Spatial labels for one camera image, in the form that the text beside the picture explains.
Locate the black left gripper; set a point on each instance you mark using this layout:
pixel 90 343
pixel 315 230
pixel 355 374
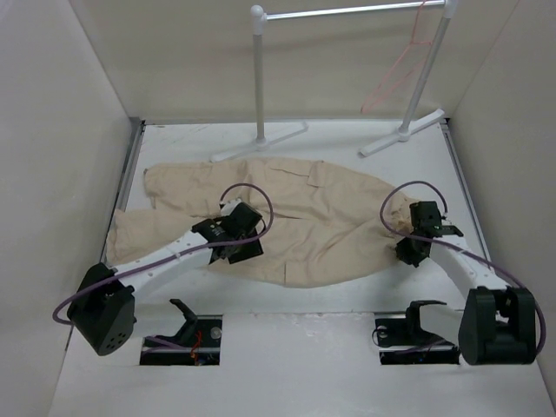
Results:
pixel 251 251

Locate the beige cargo trousers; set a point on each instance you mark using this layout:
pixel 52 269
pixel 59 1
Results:
pixel 330 224

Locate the pink wire hanger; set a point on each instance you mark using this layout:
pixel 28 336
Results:
pixel 409 60

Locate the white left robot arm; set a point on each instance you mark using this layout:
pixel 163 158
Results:
pixel 103 309

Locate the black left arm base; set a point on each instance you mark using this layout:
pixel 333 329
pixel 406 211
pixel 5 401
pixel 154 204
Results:
pixel 196 343

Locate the white clothes rack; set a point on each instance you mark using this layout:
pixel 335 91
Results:
pixel 320 61

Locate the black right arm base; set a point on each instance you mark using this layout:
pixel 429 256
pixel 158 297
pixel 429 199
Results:
pixel 402 341

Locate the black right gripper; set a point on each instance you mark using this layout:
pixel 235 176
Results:
pixel 402 249

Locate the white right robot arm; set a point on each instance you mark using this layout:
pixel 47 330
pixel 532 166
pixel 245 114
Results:
pixel 497 326

